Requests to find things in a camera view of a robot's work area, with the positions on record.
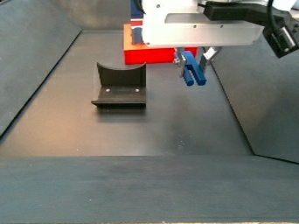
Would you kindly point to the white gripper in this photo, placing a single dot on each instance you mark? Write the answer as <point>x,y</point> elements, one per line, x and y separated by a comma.
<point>174,23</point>

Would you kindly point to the blue square-circle object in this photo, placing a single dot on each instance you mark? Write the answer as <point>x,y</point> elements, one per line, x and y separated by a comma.
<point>193,73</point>

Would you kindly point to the red peg board base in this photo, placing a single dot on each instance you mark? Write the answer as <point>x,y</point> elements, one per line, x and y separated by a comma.
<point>139,53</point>

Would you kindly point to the black curved fixture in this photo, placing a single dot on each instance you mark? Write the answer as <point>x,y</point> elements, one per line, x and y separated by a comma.
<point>122,86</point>

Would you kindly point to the light blue notched peg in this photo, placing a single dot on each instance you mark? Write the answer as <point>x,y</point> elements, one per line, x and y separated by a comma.
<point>137,36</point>

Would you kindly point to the tall blue rectangular peg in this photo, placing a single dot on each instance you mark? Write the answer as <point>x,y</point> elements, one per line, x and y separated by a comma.
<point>137,9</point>

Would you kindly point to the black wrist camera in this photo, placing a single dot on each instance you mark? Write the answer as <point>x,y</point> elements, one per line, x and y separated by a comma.
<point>281,26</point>

